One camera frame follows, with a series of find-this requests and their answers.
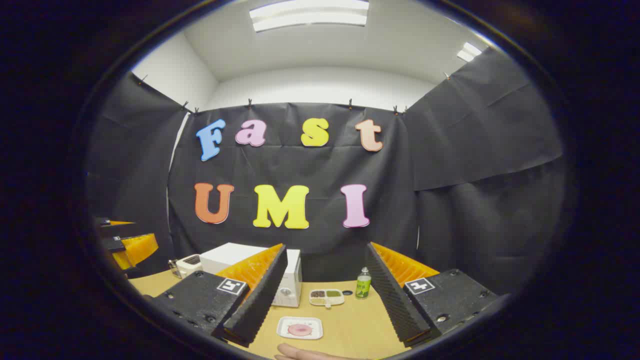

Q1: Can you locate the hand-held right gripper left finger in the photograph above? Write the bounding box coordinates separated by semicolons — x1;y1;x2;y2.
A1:
145;243;289;348

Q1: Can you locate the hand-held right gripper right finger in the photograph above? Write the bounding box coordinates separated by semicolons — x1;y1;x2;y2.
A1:
365;242;501;348

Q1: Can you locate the white rectangular plate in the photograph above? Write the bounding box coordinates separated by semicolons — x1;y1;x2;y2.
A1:
276;316;324;341

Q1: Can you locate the white microwave oven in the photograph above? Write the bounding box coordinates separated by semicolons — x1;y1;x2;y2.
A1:
200;242;303;308

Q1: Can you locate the green tea bottle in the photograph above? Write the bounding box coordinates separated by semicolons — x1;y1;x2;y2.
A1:
355;267;372;300

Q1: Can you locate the cream white toaster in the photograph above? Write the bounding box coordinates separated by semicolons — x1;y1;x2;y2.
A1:
176;254;203;279

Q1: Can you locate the white compartment dish with grains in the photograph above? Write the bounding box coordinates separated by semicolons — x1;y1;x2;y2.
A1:
309;288;345;308

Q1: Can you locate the black backdrop cloth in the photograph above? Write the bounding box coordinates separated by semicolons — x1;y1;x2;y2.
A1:
85;47;566;296

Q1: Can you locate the small ceiling light panel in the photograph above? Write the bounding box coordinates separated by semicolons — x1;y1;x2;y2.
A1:
456;42;483;63

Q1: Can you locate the long ceiling light panel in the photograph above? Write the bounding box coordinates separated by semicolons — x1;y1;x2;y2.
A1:
249;0;370;33

